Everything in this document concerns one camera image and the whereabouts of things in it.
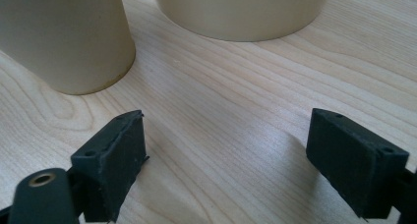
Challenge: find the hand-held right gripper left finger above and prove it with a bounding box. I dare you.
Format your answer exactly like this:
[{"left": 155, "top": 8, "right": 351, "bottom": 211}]
[{"left": 70, "top": 109, "right": 150, "bottom": 223}]

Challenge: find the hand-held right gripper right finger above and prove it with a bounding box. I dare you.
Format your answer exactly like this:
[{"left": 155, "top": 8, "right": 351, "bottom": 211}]
[{"left": 305, "top": 107, "right": 410, "bottom": 220}]

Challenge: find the beige cup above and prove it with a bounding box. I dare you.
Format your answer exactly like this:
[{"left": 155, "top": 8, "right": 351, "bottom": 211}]
[{"left": 0, "top": 0, "right": 137, "bottom": 96}]

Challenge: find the beige square container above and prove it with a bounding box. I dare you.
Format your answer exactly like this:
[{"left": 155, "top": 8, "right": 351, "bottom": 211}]
[{"left": 150, "top": 0, "right": 333, "bottom": 42}]

